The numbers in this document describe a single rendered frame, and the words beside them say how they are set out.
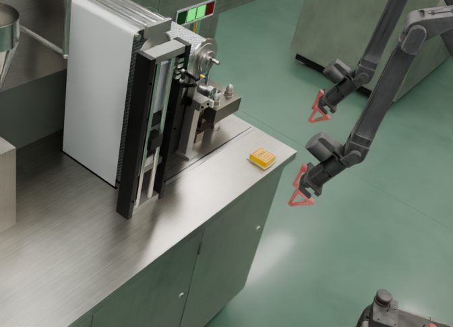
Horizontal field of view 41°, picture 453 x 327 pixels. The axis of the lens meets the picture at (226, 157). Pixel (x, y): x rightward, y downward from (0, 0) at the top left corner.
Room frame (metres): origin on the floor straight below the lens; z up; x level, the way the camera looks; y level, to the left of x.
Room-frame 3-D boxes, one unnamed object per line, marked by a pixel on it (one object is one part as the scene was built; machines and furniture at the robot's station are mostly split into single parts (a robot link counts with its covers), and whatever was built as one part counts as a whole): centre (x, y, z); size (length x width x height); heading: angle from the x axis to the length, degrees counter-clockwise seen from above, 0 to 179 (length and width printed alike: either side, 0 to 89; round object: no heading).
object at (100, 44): (1.54, 0.45, 1.17); 0.34 x 0.05 x 0.54; 62
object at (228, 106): (1.99, 0.21, 1.00); 0.40 x 0.16 x 0.06; 62
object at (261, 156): (1.79, -0.13, 0.91); 0.07 x 0.07 x 0.02; 62
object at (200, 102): (1.71, 0.14, 1.05); 0.06 x 0.05 x 0.31; 62
